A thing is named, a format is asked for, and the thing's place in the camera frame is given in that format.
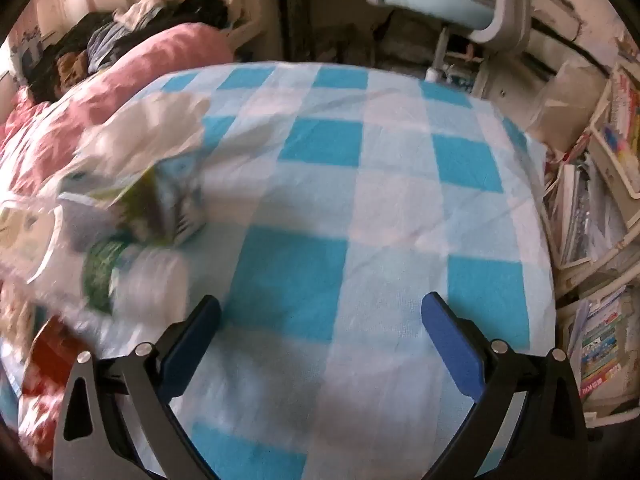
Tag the pile of dark clothes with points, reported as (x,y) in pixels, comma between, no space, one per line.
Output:
(99,40)

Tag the white plastic bag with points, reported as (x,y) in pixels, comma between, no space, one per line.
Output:
(45,238)

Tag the pink duvet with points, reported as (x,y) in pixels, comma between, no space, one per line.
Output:
(34,152)

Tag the white book shelf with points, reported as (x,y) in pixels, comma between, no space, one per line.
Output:
(591,214)

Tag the clear plastic bottle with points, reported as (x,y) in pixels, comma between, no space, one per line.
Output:
(144,284)

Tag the blue checkered tablecloth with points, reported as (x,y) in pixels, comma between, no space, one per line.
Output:
(337,198)

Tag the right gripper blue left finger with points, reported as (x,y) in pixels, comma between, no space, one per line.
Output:
(183,345)

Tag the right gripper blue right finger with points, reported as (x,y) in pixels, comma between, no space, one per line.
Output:
(455,341)

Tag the blue tissue pack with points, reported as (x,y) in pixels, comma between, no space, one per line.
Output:
(163,204)

